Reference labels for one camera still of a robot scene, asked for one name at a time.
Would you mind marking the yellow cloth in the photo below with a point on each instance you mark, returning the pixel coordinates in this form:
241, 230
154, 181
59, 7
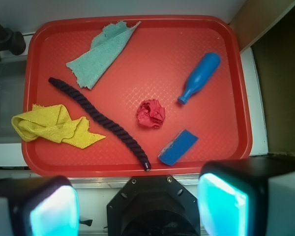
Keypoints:
55, 124

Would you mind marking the red plastic tray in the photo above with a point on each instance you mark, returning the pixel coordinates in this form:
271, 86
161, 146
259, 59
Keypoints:
155, 64

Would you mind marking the teal green cloth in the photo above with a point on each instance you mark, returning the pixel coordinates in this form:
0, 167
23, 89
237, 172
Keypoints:
104, 49

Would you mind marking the blue sponge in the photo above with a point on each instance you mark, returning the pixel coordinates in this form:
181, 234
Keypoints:
177, 148

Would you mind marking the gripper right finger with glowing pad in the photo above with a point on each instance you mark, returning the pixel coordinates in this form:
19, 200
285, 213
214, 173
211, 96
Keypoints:
248, 197

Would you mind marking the crumpled red paper ball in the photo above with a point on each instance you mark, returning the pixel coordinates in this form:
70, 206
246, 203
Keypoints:
151, 114

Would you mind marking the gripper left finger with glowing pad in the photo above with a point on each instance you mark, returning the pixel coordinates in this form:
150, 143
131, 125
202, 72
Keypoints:
39, 206

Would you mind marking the blue plastic bottle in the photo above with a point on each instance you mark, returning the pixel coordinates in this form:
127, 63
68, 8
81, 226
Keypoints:
200, 76

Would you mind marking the metal sink basin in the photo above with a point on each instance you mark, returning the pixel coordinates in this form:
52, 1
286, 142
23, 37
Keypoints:
12, 85

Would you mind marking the black faucet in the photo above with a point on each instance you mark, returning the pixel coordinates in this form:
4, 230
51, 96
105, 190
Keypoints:
12, 41

